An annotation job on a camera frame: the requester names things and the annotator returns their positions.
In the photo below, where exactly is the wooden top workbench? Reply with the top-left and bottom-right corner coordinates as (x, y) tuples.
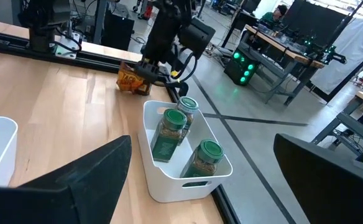
(220, 24), (327, 106)

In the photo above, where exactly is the white plastic bin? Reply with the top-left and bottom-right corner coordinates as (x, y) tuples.
(0, 114), (19, 187)
(137, 100), (234, 203)

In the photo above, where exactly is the large black screen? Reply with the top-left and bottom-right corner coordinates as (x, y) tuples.
(282, 0), (349, 47)

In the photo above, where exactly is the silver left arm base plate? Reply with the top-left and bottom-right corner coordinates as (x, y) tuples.
(54, 32), (82, 60)

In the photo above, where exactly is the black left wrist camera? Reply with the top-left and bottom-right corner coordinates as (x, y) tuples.
(177, 17), (216, 60)

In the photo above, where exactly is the black robot with green lights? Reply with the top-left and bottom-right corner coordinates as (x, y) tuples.
(302, 35), (347, 65)

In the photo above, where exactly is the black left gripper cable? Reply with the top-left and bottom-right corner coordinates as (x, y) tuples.
(161, 51), (200, 98)

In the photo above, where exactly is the green lid spice jar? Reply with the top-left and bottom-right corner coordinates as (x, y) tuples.
(179, 138), (225, 179)
(149, 108), (188, 163)
(175, 96), (200, 146)

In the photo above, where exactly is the black cabinet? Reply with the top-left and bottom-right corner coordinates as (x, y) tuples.
(102, 9), (136, 52)

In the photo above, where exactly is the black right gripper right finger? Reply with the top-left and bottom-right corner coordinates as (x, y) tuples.
(273, 133), (363, 224)

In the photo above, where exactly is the computer tower with green fans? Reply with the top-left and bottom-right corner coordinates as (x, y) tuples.
(224, 46), (261, 86)

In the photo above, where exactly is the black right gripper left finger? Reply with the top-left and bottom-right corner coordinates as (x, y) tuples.
(0, 135), (132, 224)

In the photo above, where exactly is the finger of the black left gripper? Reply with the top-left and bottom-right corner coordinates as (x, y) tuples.
(134, 60), (160, 84)

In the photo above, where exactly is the person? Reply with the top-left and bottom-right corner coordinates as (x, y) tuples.
(260, 4), (290, 26)

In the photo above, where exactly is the grey metal frame table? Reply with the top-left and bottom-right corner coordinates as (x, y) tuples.
(311, 90), (363, 156)

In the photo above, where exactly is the white hanging sheet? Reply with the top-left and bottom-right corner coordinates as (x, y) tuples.
(310, 17), (363, 96)

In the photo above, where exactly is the orange taco seasoning packet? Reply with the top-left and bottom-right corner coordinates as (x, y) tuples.
(116, 60), (153, 96)

